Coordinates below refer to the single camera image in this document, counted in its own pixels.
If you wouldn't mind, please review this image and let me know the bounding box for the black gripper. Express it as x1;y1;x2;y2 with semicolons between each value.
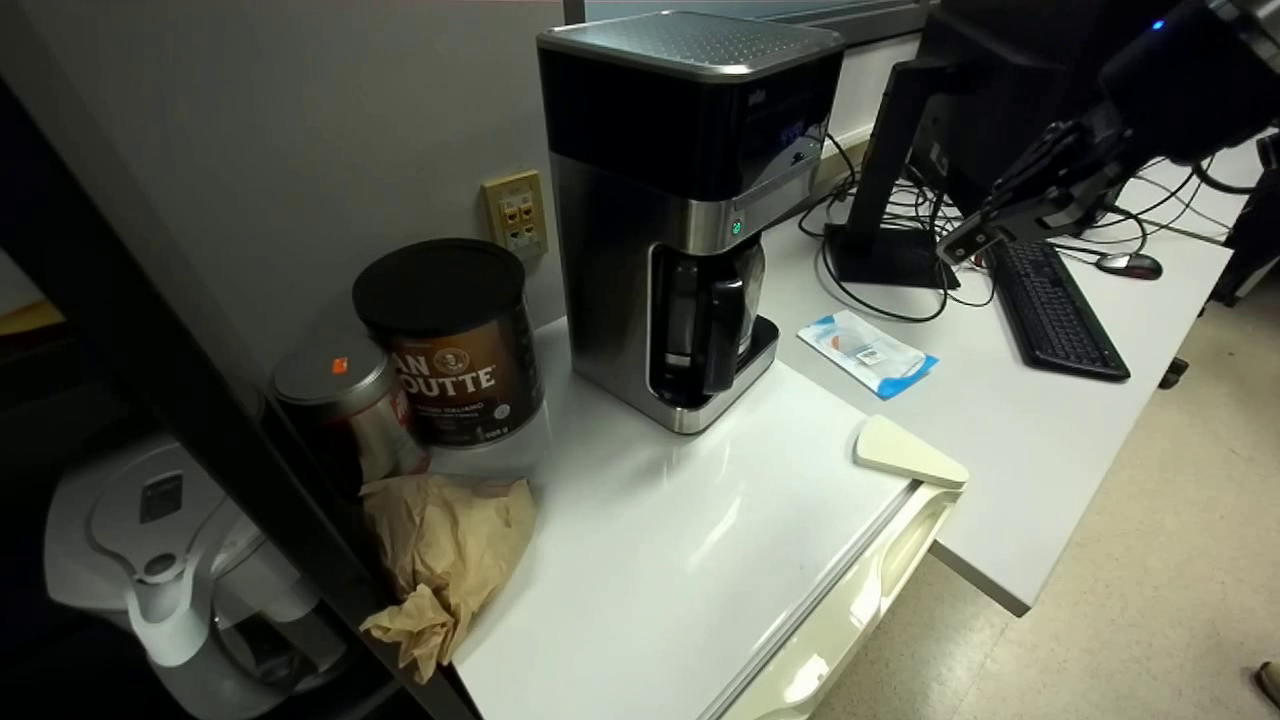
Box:
935;0;1280;263

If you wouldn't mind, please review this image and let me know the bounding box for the black steel coffee machine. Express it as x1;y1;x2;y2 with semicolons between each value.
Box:
536;9;852;440

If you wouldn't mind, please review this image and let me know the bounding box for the brown coffee can black lid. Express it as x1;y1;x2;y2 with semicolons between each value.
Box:
349;236;547;451

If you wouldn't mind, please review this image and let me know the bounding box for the black computer mouse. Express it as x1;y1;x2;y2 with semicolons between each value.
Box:
1092;250;1169;284

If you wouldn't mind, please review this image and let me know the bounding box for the black computer monitor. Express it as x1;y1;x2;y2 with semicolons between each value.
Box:
912;0;1176;222

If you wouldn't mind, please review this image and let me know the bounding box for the black computer keyboard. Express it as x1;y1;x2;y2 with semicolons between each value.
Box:
980;222;1137;389

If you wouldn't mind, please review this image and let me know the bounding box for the black monitor stand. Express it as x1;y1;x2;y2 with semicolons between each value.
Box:
819;58;964;292

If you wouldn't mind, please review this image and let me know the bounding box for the blue white wipes packet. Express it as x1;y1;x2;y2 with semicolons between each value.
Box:
796;308;944;404

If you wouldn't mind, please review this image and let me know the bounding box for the crumpled brown paper bag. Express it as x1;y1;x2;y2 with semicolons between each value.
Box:
355;468;541;689

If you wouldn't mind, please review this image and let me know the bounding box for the glass jar metal lid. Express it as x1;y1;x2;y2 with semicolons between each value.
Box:
267;337;432;492

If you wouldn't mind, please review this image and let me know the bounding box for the white water filter pitcher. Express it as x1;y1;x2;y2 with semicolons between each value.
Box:
41;430;329;720

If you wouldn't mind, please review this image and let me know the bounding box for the black cable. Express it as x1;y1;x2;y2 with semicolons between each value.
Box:
796;129;998;327

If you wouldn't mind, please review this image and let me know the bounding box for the glass coffee carafe black handle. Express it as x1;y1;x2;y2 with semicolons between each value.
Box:
652;243;770;411

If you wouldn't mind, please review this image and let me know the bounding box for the beige wall outlet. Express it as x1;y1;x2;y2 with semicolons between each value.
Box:
475;165;552;262

